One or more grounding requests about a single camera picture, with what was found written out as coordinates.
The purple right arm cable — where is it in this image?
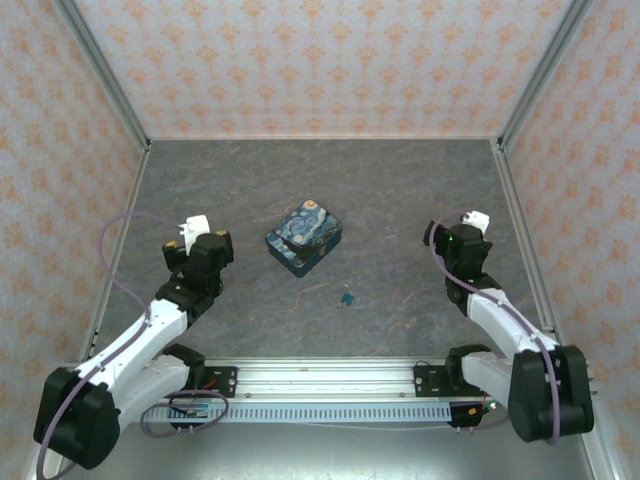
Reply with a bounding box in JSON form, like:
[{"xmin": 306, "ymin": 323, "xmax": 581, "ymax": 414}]
[{"xmin": 430, "ymin": 212, "xmax": 564, "ymax": 446}]

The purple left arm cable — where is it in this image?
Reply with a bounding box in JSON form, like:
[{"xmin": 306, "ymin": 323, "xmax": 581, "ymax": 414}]
[{"xmin": 38, "ymin": 212, "xmax": 230, "ymax": 480}]

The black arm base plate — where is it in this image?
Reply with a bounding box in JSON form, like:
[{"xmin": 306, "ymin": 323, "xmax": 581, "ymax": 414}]
[
  {"xmin": 199, "ymin": 366, "xmax": 239, "ymax": 399},
  {"xmin": 413, "ymin": 362, "xmax": 454, "ymax": 399}
]

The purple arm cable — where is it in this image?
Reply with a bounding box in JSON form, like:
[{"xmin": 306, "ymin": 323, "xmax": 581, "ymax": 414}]
[
  {"xmin": 38, "ymin": 212, "xmax": 230, "ymax": 480},
  {"xmin": 430, "ymin": 212, "xmax": 564, "ymax": 446}
]

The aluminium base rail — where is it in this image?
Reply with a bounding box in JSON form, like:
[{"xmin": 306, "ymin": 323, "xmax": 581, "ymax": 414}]
[{"xmin": 62, "ymin": 357, "xmax": 601, "ymax": 401}]

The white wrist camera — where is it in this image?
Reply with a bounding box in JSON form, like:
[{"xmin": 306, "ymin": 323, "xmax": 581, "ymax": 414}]
[
  {"xmin": 178, "ymin": 214, "xmax": 211, "ymax": 249},
  {"xmin": 459, "ymin": 210, "xmax": 491, "ymax": 231}
]

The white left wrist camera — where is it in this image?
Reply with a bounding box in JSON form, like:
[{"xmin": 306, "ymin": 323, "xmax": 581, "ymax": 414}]
[{"xmin": 178, "ymin": 214, "xmax": 211, "ymax": 249}]

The starry night painted box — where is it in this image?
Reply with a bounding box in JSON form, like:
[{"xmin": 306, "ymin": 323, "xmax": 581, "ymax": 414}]
[{"xmin": 264, "ymin": 199, "xmax": 346, "ymax": 279}]

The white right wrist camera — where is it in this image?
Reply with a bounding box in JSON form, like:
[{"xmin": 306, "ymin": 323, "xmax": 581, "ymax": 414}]
[{"xmin": 459, "ymin": 210, "xmax": 491, "ymax": 231}]

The aluminium table edge rail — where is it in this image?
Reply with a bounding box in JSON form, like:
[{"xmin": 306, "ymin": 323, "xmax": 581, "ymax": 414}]
[
  {"xmin": 491, "ymin": 139, "xmax": 570, "ymax": 351},
  {"xmin": 79, "ymin": 147, "xmax": 151, "ymax": 359}
]

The aluminium frame post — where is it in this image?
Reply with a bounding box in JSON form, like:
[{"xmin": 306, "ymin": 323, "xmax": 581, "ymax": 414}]
[
  {"xmin": 53, "ymin": 0, "xmax": 153, "ymax": 153},
  {"xmin": 498, "ymin": 0, "xmax": 597, "ymax": 153}
]

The slotted grey cable duct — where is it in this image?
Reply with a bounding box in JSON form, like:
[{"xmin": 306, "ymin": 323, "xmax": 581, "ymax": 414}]
[{"xmin": 141, "ymin": 403, "xmax": 454, "ymax": 424}]

